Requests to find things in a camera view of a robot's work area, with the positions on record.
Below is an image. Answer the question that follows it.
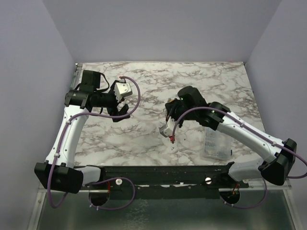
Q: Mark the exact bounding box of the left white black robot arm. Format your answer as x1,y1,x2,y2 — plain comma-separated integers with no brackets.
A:
34,70,132,194

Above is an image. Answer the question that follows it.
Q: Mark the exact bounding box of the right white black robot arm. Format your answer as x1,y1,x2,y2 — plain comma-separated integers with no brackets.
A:
159,86,297,187

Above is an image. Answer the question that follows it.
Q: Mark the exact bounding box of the clear plastic organizer box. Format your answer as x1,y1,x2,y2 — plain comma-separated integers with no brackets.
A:
203,127,232,161

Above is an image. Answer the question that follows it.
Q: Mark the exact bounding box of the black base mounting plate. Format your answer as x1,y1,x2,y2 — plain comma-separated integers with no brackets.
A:
85,163,238,199

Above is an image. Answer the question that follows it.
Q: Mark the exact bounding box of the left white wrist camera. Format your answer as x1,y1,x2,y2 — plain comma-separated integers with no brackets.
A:
114,82,133,101

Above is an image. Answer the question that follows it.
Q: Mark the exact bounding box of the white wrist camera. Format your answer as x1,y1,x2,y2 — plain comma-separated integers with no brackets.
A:
159,118,176,143
114,82,133,101

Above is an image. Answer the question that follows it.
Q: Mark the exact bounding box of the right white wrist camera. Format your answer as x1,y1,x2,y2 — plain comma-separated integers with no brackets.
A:
159,118,176,143

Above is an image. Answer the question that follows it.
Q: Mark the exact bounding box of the aluminium frame rail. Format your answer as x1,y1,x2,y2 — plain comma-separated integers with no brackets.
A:
243,179,292,190

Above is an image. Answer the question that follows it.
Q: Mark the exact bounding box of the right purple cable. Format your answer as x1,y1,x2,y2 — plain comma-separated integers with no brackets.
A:
172,106,307,208

